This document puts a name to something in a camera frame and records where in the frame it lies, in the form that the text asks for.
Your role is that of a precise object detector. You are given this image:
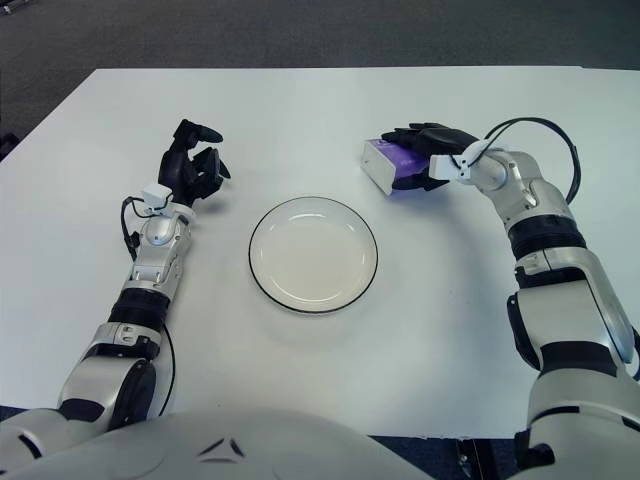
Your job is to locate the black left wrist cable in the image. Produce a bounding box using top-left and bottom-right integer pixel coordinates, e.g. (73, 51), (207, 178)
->
(119, 196), (151, 261)

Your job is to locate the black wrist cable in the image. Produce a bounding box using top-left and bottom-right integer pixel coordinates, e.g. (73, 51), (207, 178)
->
(479, 117), (582, 206)
(119, 196), (151, 261)

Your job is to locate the black left elbow cable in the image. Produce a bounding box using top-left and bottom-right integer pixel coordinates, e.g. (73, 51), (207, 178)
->
(158, 324), (176, 417)

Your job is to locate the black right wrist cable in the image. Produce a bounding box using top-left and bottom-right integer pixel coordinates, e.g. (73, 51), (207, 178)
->
(479, 117), (582, 206)

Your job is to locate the white wrist sensor box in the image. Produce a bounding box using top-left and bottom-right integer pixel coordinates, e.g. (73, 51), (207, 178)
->
(140, 183), (171, 210)
(428, 142), (484, 180)

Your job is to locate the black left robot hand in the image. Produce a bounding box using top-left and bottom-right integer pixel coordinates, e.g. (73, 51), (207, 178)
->
(157, 118), (232, 209)

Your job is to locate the white left wrist sensor box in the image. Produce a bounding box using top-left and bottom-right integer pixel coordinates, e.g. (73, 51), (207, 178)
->
(140, 183), (171, 210)

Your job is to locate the purple tissue paper pack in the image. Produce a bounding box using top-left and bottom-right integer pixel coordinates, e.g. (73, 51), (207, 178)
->
(360, 137), (436, 197)

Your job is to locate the white right wrist sensor box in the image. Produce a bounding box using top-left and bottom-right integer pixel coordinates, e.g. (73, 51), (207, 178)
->
(428, 142), (484, 180)

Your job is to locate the white plate with black rim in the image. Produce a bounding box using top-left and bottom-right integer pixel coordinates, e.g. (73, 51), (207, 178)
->
(247, 196), (379, 316)

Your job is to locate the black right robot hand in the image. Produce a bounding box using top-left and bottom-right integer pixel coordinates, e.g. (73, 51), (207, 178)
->
(380, 122), (479, 194)

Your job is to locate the grey robot torso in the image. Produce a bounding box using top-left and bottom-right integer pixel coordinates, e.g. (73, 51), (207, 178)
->
(0, 407), (436, 480)

